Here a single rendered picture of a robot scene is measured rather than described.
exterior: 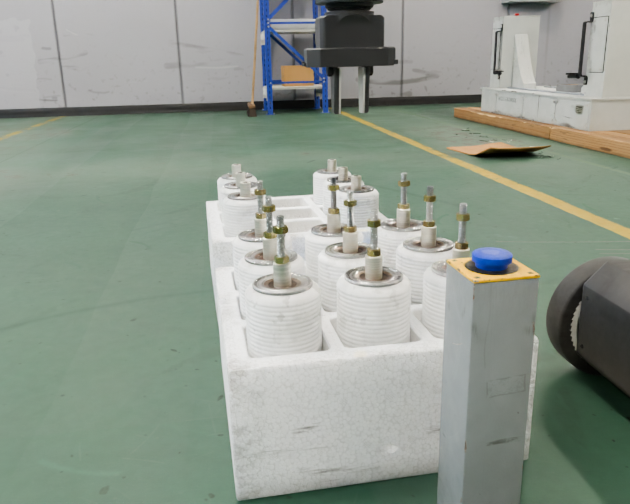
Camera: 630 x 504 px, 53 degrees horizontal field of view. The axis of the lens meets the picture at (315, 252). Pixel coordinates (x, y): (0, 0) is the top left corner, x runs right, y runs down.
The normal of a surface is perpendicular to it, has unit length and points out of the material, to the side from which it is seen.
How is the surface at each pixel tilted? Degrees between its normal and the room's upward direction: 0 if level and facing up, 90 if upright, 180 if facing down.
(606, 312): 90
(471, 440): 90
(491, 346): 90
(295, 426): 90
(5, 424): 0
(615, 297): 46
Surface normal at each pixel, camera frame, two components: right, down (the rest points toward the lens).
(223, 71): 0.15, 0.29
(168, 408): -0.02, -0.96
